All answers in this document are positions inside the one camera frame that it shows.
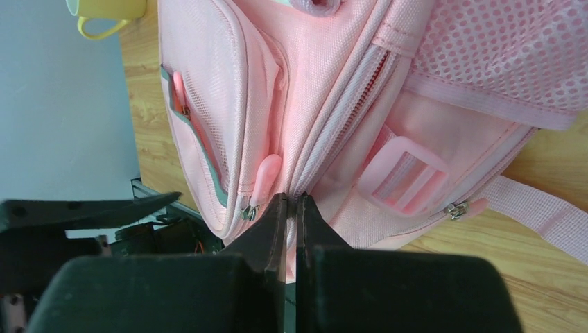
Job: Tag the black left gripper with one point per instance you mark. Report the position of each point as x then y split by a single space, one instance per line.
30 259

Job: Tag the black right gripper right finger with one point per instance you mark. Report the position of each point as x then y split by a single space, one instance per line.
343 289

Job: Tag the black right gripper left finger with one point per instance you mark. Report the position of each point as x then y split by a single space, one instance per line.
239 289

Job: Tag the pink backpack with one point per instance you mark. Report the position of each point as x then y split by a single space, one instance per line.
392 115

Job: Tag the yellow mug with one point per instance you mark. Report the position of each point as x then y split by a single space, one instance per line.
122 12

